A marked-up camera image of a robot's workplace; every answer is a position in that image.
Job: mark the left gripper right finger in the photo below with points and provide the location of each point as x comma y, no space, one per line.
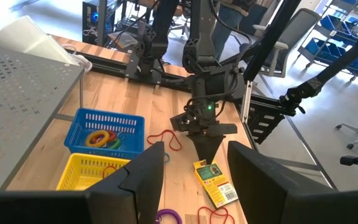
259,186

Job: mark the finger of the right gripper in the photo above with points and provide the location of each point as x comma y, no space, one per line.
213,143
199,143

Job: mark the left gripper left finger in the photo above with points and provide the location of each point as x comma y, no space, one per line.
148,180

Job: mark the blue rubber band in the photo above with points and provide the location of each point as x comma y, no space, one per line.
167,157

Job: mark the red rubber band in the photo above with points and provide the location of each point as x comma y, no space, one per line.
164,131
109,166
201,211

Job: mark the yellow green crayon box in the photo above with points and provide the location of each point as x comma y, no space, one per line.
216,186

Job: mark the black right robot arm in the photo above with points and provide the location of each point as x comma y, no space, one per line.
202,37

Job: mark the grey office chair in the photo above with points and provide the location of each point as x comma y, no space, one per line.
300,28

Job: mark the blue plastic basket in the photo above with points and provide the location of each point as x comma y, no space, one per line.
104,154

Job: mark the yellow plastic basket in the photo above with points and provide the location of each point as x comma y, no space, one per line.
70,174

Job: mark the person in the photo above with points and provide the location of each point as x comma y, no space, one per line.
228,25

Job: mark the cart with blue bins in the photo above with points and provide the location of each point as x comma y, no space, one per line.
331,46

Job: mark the grey perforated metal shelf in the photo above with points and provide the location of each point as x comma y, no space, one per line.
17,109

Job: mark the black computer tower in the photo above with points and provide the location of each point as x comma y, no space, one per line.
92,18

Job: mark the white plastic roll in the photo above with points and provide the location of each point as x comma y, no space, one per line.
26,37

